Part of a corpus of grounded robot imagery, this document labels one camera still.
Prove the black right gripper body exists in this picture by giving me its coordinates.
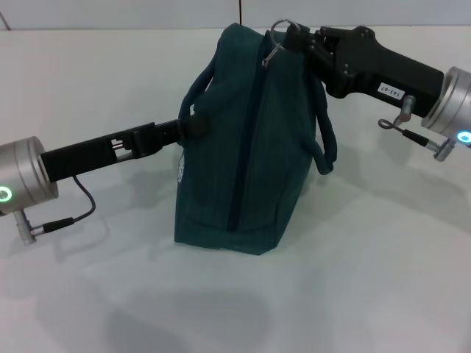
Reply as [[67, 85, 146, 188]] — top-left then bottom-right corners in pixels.
[[323, 24, 445, 119]]

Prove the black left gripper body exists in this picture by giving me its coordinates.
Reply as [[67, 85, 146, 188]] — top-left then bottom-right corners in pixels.
[[39, 122, 165, 184]]

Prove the dark teal lunch bag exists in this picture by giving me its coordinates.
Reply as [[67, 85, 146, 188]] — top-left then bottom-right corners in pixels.
[[173, 18, 339, 257]]

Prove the left arm dark cable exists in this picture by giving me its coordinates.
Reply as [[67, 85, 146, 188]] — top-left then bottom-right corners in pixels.
[[13, 175, 96, 238]]

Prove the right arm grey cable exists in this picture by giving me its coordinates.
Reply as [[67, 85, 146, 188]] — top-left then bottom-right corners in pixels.
[[378, 94, 471, 162]]

